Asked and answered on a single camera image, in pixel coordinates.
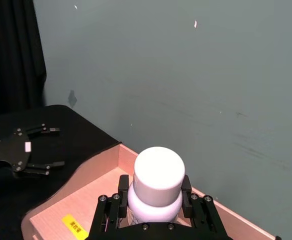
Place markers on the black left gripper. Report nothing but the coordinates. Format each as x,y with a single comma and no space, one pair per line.
8,152

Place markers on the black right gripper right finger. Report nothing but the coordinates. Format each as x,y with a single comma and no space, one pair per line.
187,200

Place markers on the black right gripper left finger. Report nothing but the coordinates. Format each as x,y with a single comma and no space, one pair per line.
123,190

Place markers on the white plastic bottle with cap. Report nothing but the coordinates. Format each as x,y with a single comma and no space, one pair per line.
158,175

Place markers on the black table cloth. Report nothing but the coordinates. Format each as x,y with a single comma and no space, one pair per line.
73,140

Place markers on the shallow brown cardboard tray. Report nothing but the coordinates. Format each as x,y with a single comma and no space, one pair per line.
91,190

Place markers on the yellow label sticker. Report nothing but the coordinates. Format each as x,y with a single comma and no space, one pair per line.
74,226

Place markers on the black curtain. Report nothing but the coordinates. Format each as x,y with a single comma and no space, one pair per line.
11,55

